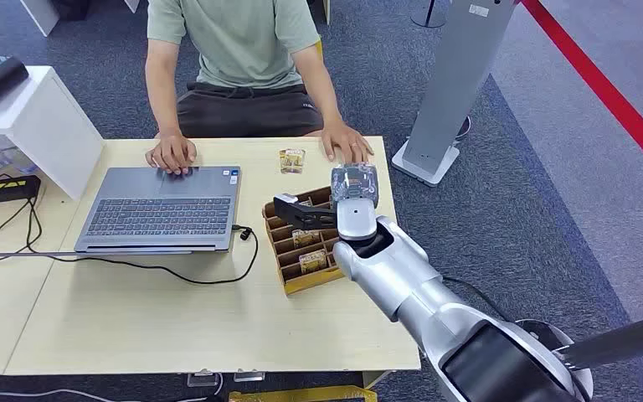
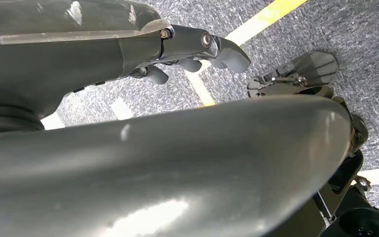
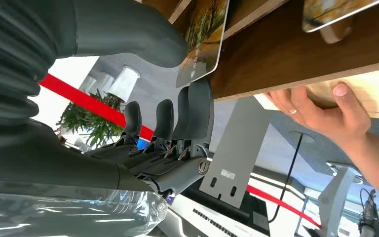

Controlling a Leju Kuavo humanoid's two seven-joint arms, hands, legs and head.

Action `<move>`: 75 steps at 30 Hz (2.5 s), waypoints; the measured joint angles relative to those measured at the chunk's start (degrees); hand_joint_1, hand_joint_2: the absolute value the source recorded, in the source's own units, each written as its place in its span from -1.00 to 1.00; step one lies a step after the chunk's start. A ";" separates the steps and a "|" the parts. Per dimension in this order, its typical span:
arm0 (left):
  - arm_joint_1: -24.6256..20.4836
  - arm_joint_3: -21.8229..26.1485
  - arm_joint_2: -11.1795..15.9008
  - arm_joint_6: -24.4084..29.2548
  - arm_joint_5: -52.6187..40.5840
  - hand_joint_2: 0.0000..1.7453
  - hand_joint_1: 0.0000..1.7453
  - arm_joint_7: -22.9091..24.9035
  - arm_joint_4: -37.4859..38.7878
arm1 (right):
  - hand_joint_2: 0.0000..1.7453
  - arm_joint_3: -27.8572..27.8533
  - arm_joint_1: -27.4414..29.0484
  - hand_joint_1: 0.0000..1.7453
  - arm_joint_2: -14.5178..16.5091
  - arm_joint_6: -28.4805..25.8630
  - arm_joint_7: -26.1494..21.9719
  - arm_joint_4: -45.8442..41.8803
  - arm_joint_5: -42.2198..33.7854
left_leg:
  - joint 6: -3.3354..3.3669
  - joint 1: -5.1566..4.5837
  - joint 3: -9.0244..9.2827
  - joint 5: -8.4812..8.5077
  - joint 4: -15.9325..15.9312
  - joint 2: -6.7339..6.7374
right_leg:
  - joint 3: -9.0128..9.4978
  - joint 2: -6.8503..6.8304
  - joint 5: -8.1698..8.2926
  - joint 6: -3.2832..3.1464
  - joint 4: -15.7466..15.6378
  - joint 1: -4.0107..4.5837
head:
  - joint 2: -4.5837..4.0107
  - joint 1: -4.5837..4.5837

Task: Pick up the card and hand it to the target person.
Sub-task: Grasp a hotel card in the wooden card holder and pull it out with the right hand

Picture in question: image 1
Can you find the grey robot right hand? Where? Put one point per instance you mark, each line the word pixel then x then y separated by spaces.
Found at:
pixel 355 183

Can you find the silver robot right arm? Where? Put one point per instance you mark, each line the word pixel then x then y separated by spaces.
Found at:
pixel 404 277

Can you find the person's left forearm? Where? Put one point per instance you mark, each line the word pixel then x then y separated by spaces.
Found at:
pixel 316 83

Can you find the person's right forearm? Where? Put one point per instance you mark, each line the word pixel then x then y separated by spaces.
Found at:
pixel 162 89

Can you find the person's left hand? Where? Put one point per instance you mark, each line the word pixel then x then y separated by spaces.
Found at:
pixel 346 143

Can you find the person's hand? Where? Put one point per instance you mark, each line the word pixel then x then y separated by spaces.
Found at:
pixel 172 154
pixel 346 143

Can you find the gold card in clear sleeve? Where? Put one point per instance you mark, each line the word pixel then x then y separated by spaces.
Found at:
pixel 292 161
pixel 313 261
pixel 306 238

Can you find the brown slotted card tray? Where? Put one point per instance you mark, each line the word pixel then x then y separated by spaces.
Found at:
pixel 299 280

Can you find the person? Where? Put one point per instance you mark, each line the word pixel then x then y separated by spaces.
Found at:
pixel 244 50

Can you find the person's right hand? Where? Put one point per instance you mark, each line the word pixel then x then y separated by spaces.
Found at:
pixel 172 154

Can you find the grey kiosk stand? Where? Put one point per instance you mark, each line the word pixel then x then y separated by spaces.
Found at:
pixel 454 72

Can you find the round black stand base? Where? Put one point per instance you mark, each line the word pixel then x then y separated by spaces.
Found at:
pixel 428 19

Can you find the grey open laptop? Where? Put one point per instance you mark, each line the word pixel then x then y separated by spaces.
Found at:
pixel 160 208

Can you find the red barrier belt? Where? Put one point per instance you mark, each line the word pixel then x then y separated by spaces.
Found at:
pixel 604 91

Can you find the dark grey metal bar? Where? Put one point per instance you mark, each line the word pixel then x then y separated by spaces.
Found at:
pixel 621 338

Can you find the white cabinet box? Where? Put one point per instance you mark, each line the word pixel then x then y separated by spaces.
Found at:
pixel 38 122

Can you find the black power adapter yellow mark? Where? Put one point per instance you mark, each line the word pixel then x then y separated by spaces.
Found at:
pixel 5 188

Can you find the white furniture panel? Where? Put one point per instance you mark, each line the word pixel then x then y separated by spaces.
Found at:
pixel 41 14

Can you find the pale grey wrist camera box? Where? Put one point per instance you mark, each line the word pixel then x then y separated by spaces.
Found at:
pixel 356 219

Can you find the yellow frame under table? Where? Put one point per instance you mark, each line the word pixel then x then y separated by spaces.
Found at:
pixel 299 395

